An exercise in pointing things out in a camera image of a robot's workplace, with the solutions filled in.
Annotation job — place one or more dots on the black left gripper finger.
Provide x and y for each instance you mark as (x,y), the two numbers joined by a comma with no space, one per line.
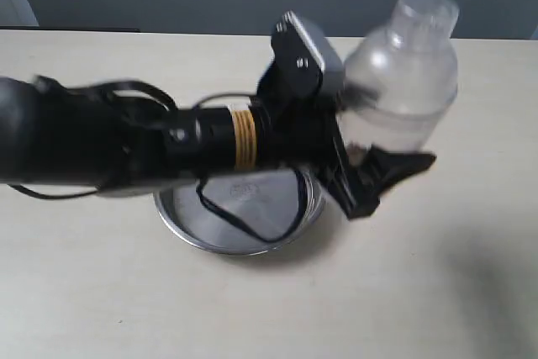
(354,96)

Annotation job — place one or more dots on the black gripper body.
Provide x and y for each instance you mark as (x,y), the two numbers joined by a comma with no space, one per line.
(298,132)

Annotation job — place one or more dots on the round stainless steel plate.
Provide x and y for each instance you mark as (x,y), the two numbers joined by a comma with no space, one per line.
(243,214)

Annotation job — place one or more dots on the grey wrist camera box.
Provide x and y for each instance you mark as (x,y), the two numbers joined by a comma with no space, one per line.
(307,60)

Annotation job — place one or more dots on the clear plastic shaker bottle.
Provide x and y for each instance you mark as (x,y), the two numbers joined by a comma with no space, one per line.
(412,63)

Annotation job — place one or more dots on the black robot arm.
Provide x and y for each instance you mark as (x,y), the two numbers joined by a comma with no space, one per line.
(129,136)

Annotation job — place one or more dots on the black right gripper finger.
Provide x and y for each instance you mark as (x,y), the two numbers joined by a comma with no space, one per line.
(380,170)

